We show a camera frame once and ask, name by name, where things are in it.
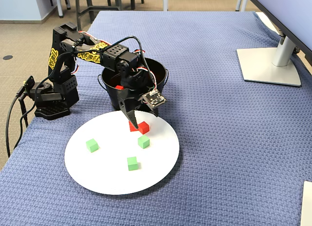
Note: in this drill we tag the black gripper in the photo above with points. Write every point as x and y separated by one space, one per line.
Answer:
127 100

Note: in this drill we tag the red cube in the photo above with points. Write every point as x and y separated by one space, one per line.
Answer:
131 128
119 87
143 127

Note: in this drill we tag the white round plate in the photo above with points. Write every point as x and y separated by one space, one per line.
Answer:
109 172

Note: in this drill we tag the green cube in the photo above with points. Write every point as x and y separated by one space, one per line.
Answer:
143 141
92 145
132 163

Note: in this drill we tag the black metal bucket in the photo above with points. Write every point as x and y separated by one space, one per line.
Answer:
159 84

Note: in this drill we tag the blue woven cloth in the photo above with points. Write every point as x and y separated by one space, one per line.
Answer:
207 138

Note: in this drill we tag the dark chair base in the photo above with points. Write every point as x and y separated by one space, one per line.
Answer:
132 4

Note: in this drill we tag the white table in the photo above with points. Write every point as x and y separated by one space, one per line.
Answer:
165 4

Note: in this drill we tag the black chair legs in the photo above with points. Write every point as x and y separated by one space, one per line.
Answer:
68 4

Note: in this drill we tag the white table leg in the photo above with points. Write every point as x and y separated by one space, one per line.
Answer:
60 6

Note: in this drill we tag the silver monitor stand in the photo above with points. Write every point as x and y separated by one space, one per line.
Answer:
268 69

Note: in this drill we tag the black floor disc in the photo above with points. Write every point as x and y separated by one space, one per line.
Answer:
8 57

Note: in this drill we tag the white grey furniture legs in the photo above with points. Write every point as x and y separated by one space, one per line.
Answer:
239 1

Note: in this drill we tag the computer monitor screen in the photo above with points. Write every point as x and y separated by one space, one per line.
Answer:
292 11

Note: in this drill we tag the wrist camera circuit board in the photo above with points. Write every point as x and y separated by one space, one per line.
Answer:
154 99

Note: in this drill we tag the grey metal stool frame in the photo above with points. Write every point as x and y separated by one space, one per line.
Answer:
78 6

